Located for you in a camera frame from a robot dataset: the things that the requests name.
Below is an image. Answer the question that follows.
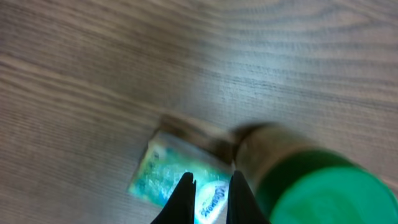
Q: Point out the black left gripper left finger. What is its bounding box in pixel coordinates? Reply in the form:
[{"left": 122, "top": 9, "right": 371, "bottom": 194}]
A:
[{"left": 151, "top": 172, "right": 197, "bottom": 224}]

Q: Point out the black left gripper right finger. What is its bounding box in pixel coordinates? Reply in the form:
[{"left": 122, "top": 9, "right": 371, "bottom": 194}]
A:
[{"left": 226, "top": 170, "right": 270, "bottom": 224}]

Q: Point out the teal tissue pack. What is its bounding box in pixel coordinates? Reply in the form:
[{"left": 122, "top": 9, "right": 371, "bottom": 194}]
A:
[{"left": 127, "top": 131, "right": 233, "bottom": 223}]

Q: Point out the green lid jar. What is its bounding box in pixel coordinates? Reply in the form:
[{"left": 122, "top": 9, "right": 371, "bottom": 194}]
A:
[{"left": 234, "top": 123, "right": 397, "bottom": 223}]

